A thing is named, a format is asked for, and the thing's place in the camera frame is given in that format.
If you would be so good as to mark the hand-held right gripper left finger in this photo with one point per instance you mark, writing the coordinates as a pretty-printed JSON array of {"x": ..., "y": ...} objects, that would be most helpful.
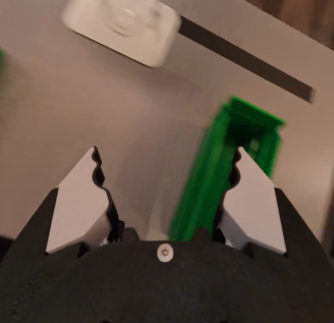
[{"x": 78, "y": 205}]

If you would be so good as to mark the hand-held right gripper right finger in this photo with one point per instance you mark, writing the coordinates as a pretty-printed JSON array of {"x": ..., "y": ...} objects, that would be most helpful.
[{"x": 253, "y": 208}]

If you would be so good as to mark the black strip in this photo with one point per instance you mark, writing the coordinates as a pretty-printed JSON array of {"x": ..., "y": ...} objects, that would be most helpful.
[{"x": 248, "y": 59}]

